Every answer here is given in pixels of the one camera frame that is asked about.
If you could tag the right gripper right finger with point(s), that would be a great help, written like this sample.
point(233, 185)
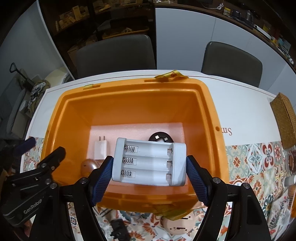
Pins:
point(247, 221)

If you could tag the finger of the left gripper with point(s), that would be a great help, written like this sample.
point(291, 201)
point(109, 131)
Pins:
point(53, 160)
point(25, 146)

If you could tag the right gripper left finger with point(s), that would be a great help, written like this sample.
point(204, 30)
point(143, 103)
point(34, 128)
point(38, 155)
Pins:
point(52, 221)

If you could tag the silver egg-shaped device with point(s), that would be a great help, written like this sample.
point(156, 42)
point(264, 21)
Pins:
point(88, 165)

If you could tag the peach round plastic gadget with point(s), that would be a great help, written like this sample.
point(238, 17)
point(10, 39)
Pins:
point(180, 226)

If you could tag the white battery holder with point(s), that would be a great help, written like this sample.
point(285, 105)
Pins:
point(149, 163)

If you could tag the patterned tile table runner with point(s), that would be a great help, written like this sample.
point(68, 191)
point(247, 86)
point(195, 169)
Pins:
point(264, 166)

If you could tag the woven wicker box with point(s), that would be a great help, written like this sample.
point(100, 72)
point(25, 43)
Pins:
point(285, 119)

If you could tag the dark wooden shelf unit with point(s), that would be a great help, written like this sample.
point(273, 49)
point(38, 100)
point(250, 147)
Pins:
point(73, 23)

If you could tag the orange plastic storage box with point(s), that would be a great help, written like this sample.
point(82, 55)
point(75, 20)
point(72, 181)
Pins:
point(134, 101)

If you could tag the grey chair left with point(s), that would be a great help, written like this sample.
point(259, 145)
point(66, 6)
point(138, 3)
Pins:
point(124, 53)

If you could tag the grey chair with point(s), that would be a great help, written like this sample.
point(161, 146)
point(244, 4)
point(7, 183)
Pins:
point(227, 61)
point(124, 53)

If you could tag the grey chair right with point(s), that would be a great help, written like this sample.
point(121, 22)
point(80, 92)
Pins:
point(227, 61)

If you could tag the black folding clip mount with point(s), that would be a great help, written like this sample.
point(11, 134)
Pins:
point(120, 231)

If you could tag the white wall charger plug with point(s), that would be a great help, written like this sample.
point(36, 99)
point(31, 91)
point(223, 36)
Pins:
point(100, 148)

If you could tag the yellow fabric strap handle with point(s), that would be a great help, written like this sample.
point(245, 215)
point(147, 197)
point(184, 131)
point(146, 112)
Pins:
point(172, 212)

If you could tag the black round cable reel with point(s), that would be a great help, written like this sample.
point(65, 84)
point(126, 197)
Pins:
point(161, 137)

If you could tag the yellow rear strap handle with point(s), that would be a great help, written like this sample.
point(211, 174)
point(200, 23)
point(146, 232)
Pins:
point(167, 77)

